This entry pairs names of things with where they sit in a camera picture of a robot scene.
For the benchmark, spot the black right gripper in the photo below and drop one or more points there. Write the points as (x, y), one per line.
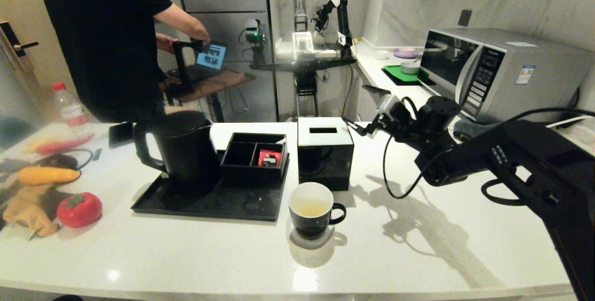
(404, 124)

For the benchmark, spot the black electric kettle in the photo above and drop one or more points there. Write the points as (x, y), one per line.
(186, 152)

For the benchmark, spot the black handheld device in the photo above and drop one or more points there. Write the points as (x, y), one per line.
(181, 64)

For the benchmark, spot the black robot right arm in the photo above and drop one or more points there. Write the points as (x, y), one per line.
(534, 152)

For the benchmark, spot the green tray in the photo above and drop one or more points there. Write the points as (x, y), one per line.
(395, 73)

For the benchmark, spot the small white bowl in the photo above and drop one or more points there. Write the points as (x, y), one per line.
(380, 54)

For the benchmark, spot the grey bowl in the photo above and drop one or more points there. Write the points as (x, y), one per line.
(409, 68)

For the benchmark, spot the black teleoperation platform stand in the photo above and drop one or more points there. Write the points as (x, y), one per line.
(307, 84)

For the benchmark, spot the purple plate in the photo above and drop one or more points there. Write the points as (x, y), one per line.
(405, 52)

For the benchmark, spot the black tissue box white lid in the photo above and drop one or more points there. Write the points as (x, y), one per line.
(325, 166)

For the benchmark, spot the white dish rack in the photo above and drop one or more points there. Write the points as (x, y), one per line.
(302, 44)

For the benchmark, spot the dark grey folded cloth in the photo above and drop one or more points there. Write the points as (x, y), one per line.
(459, 130)

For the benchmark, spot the red sachet packet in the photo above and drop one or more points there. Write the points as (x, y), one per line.
(269, 158)

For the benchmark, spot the tall black metal stand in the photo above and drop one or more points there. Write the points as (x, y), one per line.
(300, 7)

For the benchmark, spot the black mug white inside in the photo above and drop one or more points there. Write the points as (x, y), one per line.
(310, 224)

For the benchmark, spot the black compartment organizer box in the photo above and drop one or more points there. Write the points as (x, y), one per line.
(237, 157)

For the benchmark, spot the white round coaster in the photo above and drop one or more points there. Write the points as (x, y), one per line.
(321, 244)

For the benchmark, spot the brown wooden stool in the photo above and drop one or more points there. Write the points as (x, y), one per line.
(218, 82)

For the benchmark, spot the open laptop blue screen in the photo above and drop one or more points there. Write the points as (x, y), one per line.
(213, 57)

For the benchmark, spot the silver microwave oven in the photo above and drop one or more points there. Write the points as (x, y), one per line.
(534, 78)

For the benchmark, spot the black rectangular serving tray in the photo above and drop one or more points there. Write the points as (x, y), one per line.
(209, 207)

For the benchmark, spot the black smartphone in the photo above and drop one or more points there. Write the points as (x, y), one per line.
(120, 134)

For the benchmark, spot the small grey flat card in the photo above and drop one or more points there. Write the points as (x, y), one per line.
(96, 153)

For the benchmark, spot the person in black shirt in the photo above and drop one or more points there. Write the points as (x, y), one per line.
(102, 36)

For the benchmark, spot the clear bottle red cap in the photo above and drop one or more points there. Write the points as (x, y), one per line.
(69, 108)

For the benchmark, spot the red toy tomato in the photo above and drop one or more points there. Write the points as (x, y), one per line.
(79, 209)

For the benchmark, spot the red toy chili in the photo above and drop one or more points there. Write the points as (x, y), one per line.
(62, 145)

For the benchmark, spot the yellow toy corn cob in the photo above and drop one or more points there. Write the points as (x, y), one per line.
(46, 175)

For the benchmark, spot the beige wooden door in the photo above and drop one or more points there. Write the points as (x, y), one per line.
(18, 8)

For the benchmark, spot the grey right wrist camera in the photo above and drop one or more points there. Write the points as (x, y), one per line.
(389, 105)

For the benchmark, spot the black wall outlet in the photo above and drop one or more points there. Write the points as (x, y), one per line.
(463, 17)

